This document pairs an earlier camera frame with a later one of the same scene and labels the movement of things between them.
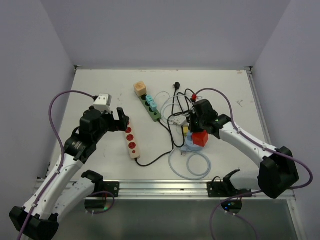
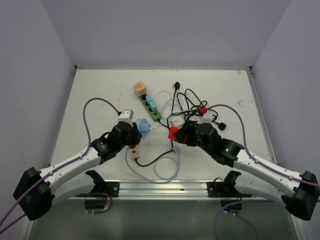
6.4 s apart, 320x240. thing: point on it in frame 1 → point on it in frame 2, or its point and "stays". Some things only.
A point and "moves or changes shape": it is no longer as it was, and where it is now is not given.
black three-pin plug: x=177 y=85 stays
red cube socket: x=200 y=138 moves or changes shape
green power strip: x=155 y=115 stays
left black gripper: x=117 y=125 → x=136 y=135
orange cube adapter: x=140 y=88 stays
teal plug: x=153 y=106 stays
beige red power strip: x=132 y=144 stays
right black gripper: x=192 y=128 → x=188 y=127
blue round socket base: x=189 y=143 moves or changes shape
